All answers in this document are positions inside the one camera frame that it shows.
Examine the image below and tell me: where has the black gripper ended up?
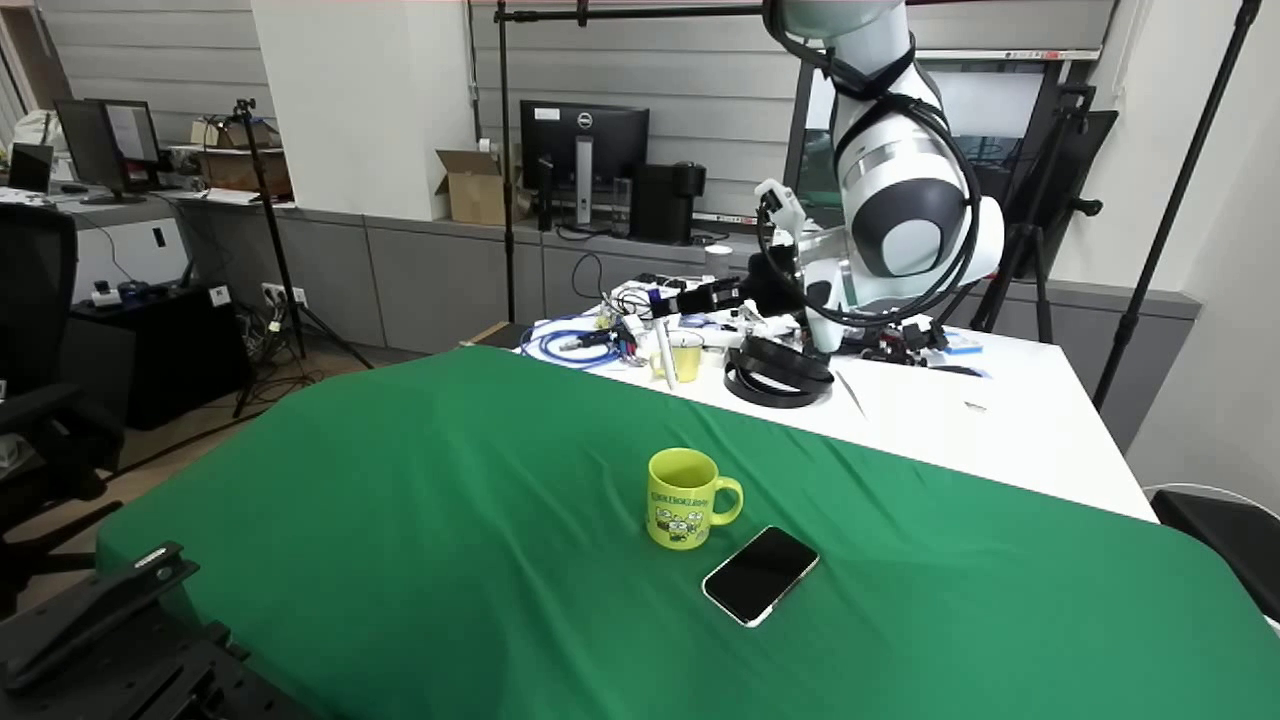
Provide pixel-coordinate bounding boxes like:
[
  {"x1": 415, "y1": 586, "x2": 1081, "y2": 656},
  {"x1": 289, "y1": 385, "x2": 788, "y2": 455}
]
[{"x1": 682, "y1": 249, "x2": 811, "y2": 321}]

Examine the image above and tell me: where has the small yellow cup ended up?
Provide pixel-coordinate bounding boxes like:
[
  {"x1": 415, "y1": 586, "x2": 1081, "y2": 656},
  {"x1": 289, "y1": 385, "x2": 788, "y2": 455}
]
[{"x1": 669, "y1": 335, "x2": 703, "y2": 387}]

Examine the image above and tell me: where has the black computer box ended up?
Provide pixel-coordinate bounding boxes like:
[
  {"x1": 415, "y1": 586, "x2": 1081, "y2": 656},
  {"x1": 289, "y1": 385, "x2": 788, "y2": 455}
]
[{"x1": 628, "y1": 161, "x2": 713, "y2": 249}]

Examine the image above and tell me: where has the thin black pen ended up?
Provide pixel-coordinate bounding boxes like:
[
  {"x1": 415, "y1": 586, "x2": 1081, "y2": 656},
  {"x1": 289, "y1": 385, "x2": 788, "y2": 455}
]
[{"x1": 832, "y1": 367, "x2": 874, "y2": 418}]

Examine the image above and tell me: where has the black monitor with stand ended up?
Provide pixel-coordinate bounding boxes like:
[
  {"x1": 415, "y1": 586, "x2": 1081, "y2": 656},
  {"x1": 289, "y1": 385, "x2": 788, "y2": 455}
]
[{"x1": 517, "y1": 96, "x2": 654, "y2": 232}]

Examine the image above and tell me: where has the yellow-green printed mug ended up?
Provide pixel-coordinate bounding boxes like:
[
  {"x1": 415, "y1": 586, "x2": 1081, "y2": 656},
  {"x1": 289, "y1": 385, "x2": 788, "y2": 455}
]
[{"x1": 645, "y1": 444, "x2": 748, "y2": 558}]

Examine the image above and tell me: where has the open cardboard box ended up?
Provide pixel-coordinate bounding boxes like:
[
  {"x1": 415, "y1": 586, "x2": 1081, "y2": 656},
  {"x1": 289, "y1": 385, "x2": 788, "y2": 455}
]
[{"x1": 437, "y1": 146, "x2": 512, "y2": 230}]

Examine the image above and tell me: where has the black smartphone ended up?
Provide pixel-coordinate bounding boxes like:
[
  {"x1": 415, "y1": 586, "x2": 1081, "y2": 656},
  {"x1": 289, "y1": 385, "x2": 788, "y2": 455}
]
[{"x1": 698, "y1": 521, "x2": 825, "y2": 633}]

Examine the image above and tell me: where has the green table cloth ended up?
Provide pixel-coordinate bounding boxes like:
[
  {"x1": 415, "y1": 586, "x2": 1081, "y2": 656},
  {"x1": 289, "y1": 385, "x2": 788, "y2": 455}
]
[{"x1": 93, "y1": 339, "x2": 1280, "y2": 720}]

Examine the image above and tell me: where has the large dark monitor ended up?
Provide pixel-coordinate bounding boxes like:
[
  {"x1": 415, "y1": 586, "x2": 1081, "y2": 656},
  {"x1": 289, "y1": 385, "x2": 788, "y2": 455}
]
[{"x1": 783, "y1": 56, "x2": 1072, "y2": 232}]

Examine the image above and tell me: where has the black tripod stand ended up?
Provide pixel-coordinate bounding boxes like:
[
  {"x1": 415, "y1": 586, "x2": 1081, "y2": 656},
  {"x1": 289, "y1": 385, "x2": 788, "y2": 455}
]
[{"x1": 220, "y1": 96, "x2": 380, "y2": 419}]

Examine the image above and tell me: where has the black light stand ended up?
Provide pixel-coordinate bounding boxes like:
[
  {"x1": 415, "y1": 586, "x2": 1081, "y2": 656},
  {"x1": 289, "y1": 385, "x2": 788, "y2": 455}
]
[{"x1": 1094, "y1": 0, "x2": 1264, "y2": 414}]

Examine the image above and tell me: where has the brown cardboard box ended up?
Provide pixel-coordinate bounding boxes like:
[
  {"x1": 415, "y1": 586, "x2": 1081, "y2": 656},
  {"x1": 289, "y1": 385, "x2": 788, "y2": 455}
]
[{"x1": 197, "y1": 137, "x2": 297, "y2": 204}]

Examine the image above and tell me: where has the black low cabinet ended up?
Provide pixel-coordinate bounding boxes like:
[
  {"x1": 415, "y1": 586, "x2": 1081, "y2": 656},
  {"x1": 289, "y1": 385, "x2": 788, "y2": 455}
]
[{"x1": 63, "y1": 276, "x2": 258, "y2": 434}]

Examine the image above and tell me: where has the black chair seat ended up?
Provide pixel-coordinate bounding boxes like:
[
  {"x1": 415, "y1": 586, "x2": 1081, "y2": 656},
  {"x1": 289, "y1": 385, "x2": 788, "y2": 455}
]
[{"x1": 1148, "y1": 484, "x2": 1280, "y2": 633}]

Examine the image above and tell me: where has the white drawer cabinet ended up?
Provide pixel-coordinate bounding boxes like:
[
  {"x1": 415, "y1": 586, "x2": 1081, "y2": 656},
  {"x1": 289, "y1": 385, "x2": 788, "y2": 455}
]
[{"x1": 63, "y1": 195, "x2": 202, "y2": 306}]

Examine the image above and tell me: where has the small desk monitor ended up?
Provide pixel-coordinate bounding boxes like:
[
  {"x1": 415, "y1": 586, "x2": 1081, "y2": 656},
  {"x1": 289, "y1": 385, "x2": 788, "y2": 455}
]
[{"x1": 54, "y1": 96, "x2": 171, "y2": 201}]

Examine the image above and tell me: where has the black office chair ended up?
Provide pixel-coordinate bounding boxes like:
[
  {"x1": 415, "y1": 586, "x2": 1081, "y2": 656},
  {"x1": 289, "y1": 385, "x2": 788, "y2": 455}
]
[{"x1": 0, "y1": 195, "x2": 136, "y2": 620}]

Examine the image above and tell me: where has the black spring clamp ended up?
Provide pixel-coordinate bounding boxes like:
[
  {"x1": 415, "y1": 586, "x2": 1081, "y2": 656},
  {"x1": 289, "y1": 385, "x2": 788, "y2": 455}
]
[{"x1": 0, "y1": 538, "x2": 205, "y2": 697}]

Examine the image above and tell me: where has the black perforated breadboard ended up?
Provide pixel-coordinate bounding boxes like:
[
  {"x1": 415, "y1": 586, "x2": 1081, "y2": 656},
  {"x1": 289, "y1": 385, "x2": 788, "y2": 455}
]
[{"x1": 0, "y1": 615, "x2": 316, "y2": 720}]

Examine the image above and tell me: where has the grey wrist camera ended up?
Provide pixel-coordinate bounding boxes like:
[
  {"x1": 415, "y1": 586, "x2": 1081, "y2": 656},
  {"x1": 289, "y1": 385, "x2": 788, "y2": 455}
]
[{"x1": 752, "y1": 177, "x2": 807, "y2": 261}]

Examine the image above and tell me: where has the black coiled cable ring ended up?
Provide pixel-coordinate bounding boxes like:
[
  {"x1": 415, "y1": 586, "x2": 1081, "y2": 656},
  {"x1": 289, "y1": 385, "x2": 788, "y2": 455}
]
[{"x1": 721, "y1": 333, "x2": 837, "y2": 414}]

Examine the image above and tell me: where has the blue coiled cable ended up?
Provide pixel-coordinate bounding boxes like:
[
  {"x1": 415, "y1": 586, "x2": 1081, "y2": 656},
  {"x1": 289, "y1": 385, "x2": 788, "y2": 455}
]
[{"x1": 523, "y1": 318, "x2": 634, "y2": 372}]

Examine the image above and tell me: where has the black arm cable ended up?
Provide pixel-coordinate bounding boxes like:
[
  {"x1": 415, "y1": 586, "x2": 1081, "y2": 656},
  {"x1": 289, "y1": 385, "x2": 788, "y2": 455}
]
[{"x1": 765, "y1": 0, "x2": 992, "y2": 339}]

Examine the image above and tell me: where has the black camera tripod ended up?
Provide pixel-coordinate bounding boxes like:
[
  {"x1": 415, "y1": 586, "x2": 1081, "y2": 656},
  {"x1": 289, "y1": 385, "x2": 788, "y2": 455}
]
[{"x1": 970, "y1": 78, "x2": 1119, "y2": 335}]

